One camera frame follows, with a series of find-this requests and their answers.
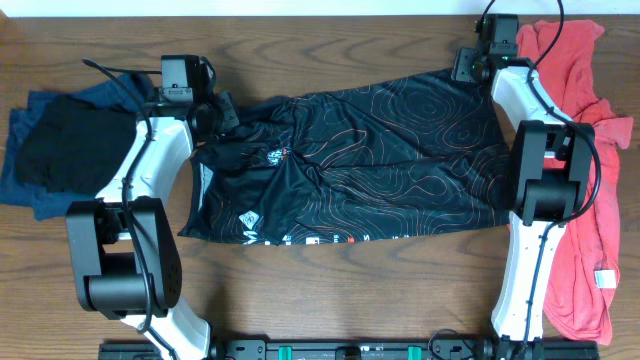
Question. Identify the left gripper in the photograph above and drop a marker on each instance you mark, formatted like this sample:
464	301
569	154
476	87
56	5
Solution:
226	102

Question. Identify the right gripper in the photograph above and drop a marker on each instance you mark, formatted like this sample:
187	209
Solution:
462	60

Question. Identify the black patterned jersey shirt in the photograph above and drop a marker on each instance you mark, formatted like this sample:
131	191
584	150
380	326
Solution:
419	155

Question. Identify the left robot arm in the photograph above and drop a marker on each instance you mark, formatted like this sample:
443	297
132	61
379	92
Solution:
125	261

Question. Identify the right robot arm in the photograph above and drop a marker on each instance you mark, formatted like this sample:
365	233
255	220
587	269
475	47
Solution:
552	158

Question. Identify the folded blue garment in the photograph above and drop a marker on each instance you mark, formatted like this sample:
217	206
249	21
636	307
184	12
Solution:
45	204

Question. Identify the folded black garment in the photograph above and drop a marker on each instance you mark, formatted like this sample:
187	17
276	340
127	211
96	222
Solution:
75	147

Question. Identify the red t-shirt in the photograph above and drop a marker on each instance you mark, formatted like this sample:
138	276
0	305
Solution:
585	271

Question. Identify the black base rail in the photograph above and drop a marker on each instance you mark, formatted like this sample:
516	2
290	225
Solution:
350	351

